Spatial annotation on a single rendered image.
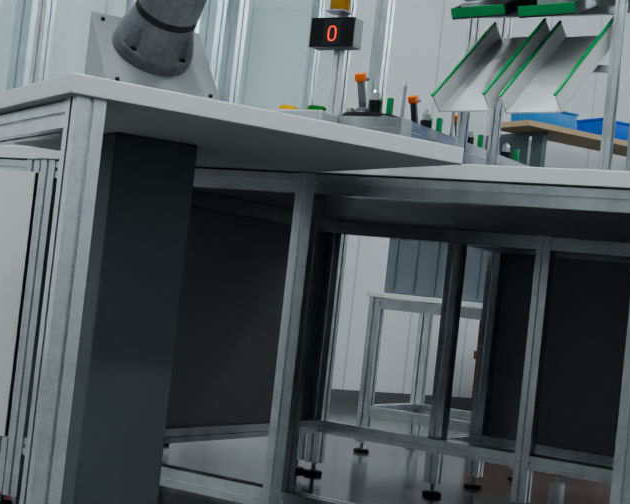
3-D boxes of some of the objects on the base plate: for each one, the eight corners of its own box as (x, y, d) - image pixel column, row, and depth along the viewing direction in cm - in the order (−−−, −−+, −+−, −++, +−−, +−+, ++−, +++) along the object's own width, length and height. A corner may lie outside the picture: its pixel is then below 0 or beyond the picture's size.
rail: (397, 166, 254) (403, 112, 254) (69, 151, 300) (74, 106, 301) (409, 169, 258) (415, 117, 259) (84, 154, 305) (90, 110, 305)
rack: (609, 187, 251) (649, -205, 254) (444, 179, 270) (483, -186, 273) (640, 200, 269) (677, -167, 272) (483, 191, 288) (519, -151, 291)
